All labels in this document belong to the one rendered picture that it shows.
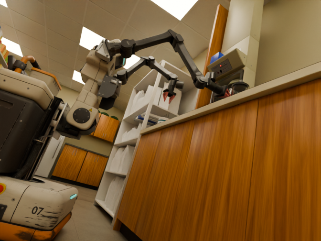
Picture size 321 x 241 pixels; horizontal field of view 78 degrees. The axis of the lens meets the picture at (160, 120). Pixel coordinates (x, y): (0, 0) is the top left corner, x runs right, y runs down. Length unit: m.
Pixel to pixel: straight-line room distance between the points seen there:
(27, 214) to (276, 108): 1.15
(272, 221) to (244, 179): 0.17
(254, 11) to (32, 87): 1.75
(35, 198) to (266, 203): 0.97
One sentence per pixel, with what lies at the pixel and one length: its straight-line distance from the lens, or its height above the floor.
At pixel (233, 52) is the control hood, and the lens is 1.64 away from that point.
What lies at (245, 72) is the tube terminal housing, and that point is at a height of 1.35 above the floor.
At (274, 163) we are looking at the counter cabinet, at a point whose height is 0.60.
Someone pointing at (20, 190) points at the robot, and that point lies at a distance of 1.15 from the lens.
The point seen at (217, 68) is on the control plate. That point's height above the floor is 1.46.
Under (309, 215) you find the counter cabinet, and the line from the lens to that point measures 0.73.
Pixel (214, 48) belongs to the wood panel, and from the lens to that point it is 2.06.
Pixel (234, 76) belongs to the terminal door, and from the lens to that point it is 1.63.
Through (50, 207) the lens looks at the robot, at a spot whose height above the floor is 0.22.
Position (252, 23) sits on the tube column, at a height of 1.84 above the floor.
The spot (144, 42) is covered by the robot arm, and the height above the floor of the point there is 1.32.
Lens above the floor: 0.41
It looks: 19 degrees up
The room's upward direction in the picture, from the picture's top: 16 degrees clockwise
